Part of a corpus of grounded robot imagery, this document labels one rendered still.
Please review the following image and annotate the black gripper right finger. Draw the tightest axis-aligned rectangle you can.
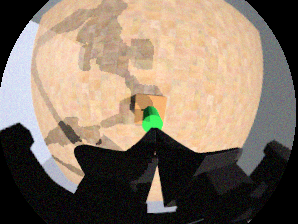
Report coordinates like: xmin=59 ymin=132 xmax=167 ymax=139
xmin=154 ymin=127 xmax=243 ymax=206

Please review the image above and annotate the orange square block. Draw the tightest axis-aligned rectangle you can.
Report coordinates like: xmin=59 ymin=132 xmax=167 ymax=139
xmin=134 ymin=93 xmax=166 ymax=125

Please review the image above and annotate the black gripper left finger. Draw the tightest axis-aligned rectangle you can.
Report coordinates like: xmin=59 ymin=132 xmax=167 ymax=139
xmin=73 ymin=127 xmax=158 ymax=204

